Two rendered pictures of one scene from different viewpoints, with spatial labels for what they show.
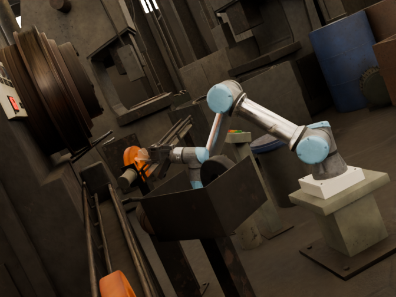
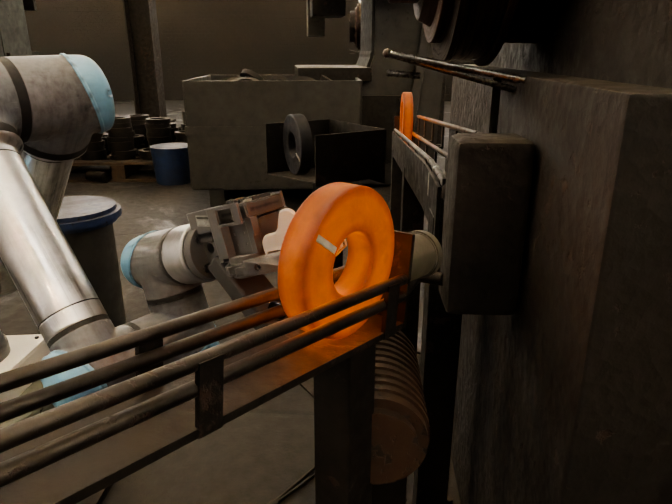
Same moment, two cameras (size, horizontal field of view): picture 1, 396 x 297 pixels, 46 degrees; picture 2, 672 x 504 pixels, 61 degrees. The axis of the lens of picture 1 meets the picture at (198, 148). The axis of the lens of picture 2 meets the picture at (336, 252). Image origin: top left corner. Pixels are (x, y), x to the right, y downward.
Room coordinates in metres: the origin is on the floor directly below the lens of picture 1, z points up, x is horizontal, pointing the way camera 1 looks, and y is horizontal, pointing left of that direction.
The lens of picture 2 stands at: (2.70, 0.41, 0.91)
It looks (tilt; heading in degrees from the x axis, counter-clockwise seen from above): 20 degrees down; 193
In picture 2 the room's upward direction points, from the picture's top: straight up
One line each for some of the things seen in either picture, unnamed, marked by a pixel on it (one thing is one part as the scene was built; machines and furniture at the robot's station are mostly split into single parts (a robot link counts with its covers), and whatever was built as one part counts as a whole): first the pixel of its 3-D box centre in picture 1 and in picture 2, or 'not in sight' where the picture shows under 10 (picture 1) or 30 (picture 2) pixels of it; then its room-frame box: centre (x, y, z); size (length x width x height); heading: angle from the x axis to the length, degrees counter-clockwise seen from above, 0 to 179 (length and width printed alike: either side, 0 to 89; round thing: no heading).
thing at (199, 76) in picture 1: (230, 92); not in sight; (6.07, -0.67, 0.55); 1.10 x 0.53 x 1.10; 31
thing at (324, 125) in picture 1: (318, 137); not in sight; (1.94, -0.49, 0.52); 0.13 x 0.12 x 0.14; 153
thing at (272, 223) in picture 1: (254, 180); not in sight; (2.51, -0.21, 0.31); 0.24 x 0.16 x 0.62; 11
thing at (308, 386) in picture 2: (243, 289); (324, 257); (1.27, 0.04, 0.36); 0.26 x 0.20 x 0.72; 46
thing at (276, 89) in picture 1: (237, 123); not in sight; (4.35, -0.43, 0.39); 1.03 x 0.83 x 0.77; 116
